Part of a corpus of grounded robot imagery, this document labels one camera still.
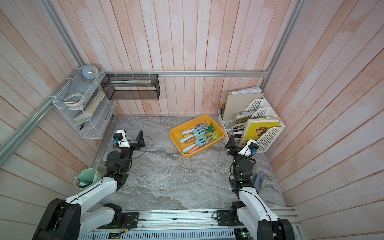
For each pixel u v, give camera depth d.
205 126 1.11
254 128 0.84
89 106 0.78
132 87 1.03
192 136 1.04
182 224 0.73
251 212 0.51
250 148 0.63
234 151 0.70
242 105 0.95
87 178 0.77
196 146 0.99
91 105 0.80
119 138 0.64
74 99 0.75
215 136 1.06
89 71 0.82
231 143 0.70
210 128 1.08
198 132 1.04
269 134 0.82
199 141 1.02
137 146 0.70
